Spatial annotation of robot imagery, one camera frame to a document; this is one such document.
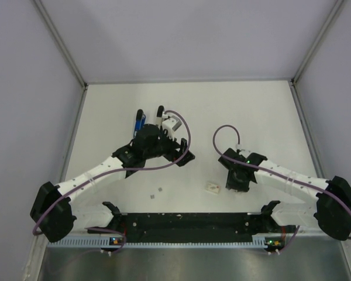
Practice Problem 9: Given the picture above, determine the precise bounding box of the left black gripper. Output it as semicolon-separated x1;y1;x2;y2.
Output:
144;128;194;166

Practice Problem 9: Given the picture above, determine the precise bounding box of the aluminium corner post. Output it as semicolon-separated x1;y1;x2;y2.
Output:
291;0;347;87
30;0;87;89

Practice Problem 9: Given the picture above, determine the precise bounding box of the grey black stapler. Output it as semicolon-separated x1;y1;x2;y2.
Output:
155;105;164;127

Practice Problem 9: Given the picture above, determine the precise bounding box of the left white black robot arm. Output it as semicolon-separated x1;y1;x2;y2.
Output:
30;124;195;242

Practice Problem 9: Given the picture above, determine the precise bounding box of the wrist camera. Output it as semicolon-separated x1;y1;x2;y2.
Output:
161;114;183;139
236;144;251;155

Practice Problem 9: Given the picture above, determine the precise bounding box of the left aluminium corner post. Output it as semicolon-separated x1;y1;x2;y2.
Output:
30;0;87;89

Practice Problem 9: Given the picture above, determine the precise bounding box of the blue stapler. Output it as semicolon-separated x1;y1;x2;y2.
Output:
133;109;146;138

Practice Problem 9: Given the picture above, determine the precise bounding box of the grey slotted cable duct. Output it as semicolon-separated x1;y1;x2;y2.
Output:
47;234;281;249

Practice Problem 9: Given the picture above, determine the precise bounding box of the staple box with red dot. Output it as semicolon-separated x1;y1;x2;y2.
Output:
205;182;221;194

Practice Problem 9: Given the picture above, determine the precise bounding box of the right aluminium corner post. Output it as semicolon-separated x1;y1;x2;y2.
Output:
291;0;347;87

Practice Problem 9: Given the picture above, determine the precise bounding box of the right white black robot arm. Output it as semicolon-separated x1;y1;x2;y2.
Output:
218;148;351;241

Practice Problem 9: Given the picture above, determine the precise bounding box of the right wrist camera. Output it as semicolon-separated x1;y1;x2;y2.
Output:
236;144;251;155

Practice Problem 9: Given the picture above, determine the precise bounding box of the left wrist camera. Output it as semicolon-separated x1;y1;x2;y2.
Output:
161;114;183;139

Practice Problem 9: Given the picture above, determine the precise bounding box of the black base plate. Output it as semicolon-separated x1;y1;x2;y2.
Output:
104;213;283;244

